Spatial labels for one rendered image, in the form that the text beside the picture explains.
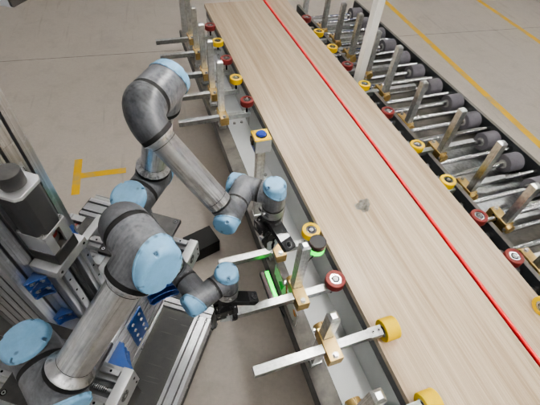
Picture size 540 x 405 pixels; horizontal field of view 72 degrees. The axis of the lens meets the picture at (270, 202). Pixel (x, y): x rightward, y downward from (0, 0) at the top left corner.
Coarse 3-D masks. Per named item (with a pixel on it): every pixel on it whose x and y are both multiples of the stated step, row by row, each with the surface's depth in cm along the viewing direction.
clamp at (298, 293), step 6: (288, 276) 151; (288, 282) 149; (288, 288) 151; (294, 288) 148; (300, 288) 148; (294, 294) 146; (300, 294) 146; (306, 294) 146; (300, 300) 145; (306, 300) 145; (300, 306) 144; (306, 306) 146
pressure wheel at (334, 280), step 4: (328, 272) 149; (332, 272) 149; (336, 272) 149; (340, 272) 149; (328, 276) 148; (332, 276) 148; (336, 276) 148; (340, 276) 148; (344, 276) 148; (328, 280) 147; (332, 280) 147; (336, 280) 147; (340, 280) 147; (344, 280) 147; (328, 284) 146; (332, 284) 146; (336, 284) 146; (340, 284) 146; (344, 284) 146; (328, 288) 148; (332, 288) 146; (336, 288) 146; (340, 288) 146
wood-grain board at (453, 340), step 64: (256, 0) 320; (256, 64) 251; (320, 64) 256; (320, 128) 210; (384, 128) 214; (320, 192) 178; (384, 192) 181; (448, 192) 184; (384, 256) 157; (448, 256) 159; (448, 320) 140; (512, 320) 141; (448, 384) 125; (512, 384) 126
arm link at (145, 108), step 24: (144, 96) 92; (144, 120) 92; (168, 120) 97; (144, 144) 96; (168, 144) 97; (192, 168) 101; (192, 192) 106; (216, 192) 106; (216, 216) 109; (240, 216) 112
